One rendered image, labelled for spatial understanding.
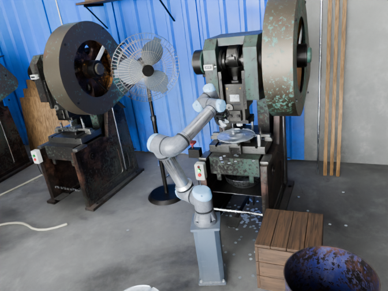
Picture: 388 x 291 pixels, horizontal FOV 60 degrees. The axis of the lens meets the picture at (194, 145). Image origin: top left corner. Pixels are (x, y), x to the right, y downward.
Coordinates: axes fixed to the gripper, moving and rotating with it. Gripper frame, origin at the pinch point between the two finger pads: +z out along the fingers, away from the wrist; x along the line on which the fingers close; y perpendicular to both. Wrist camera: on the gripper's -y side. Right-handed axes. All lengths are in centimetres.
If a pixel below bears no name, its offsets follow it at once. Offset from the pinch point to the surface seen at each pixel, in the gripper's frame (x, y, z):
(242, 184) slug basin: -6, 1, 58
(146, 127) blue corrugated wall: 64, -193, 91
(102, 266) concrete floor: -112, -66, 52
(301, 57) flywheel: 51, 41, -21
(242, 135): 12.8, 2.7, 21.5
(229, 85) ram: 30.8, -7.4, -11.4
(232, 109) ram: 23.0, -6.5, 5.4
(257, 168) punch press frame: -1.8, 17.2, 38.9
